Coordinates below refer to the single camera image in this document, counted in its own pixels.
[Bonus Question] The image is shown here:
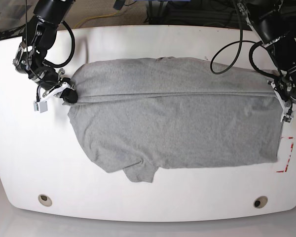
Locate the red tape rectangle marking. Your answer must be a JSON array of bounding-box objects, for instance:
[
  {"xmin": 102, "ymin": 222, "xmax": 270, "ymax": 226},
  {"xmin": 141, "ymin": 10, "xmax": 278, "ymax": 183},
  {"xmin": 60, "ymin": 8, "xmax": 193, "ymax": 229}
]
[{"xmin": 275, "ymin": 136, "xmax": 295, "ymax": 173}]

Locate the right table cable grommet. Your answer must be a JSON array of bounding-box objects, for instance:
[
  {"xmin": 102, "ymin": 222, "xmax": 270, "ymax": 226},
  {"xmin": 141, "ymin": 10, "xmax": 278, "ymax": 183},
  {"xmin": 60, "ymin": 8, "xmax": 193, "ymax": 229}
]
[{"xmin": 253, "ymin": 196, "xmax": 268, "ymax": 209}]

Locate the left table cable grommet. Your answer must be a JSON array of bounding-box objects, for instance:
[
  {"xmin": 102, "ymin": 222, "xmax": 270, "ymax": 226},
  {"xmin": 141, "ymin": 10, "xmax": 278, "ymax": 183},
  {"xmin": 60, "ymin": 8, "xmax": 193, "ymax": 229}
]
[{"xmin": 38, "ymin": 194, "xmax": 52, "ymax": 207}]

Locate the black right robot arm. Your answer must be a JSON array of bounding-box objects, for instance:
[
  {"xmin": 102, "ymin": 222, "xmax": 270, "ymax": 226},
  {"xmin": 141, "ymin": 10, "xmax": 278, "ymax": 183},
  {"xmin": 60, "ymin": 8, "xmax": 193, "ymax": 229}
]
[{"xmin": 13, "ymin": 0, "xmax": 78, "ymax": 104}]

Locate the grey T-shirt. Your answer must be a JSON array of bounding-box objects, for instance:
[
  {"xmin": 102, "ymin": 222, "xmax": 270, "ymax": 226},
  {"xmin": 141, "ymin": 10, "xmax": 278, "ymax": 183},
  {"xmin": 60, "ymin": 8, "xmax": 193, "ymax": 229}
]
[{"xmin": 68, "ymin": 57, "xmax": 282, "ymax": 182}]

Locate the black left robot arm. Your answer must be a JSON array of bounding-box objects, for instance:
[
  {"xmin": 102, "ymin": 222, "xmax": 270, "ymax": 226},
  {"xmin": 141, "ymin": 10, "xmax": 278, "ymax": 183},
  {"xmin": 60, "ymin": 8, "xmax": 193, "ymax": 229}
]
[{"xmin": 233, "ymin": 0, "xmax": 296, "ymax": 122}]

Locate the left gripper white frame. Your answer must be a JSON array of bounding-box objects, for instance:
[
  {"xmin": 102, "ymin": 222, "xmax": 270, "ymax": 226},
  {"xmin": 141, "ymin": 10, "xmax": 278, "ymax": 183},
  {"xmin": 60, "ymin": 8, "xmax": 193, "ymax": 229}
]
[{"xmin": 267, "ymin": 80, "xmax": 296, "ymax": 116}]

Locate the black cable on left floor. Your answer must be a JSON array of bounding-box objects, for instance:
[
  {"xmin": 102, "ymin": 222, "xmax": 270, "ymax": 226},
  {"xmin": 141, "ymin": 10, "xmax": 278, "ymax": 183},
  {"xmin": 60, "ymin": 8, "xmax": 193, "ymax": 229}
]
[{"xmin": 0, "ymin": 24, "xmax": 25, "ymax": 42}]

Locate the yellow cable on floor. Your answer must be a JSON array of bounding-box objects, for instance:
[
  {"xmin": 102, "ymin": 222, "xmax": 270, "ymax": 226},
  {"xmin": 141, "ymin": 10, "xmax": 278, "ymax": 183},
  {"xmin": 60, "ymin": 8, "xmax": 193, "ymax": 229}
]
[{"xmin": 75, "ymin": 7, "xmax": 119, "ymax": 29}]

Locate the table cable grommet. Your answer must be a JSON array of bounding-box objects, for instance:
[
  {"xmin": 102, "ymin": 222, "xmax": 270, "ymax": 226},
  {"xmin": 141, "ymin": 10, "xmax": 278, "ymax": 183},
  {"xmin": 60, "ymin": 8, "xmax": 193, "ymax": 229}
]
[
  {"xmin": 38, "ymin": 194, "xmax": 52, "ymax": 207},
  {"xmin": 253, "ymin": 196, "xmax": 268, "ymax": 209}
]

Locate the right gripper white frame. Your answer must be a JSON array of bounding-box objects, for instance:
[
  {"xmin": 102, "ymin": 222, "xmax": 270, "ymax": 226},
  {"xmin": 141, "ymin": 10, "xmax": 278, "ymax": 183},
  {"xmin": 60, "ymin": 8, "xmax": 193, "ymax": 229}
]
[{"xmin": 36, "ymin": 69, "xmax": 78, "ymax": 104}]

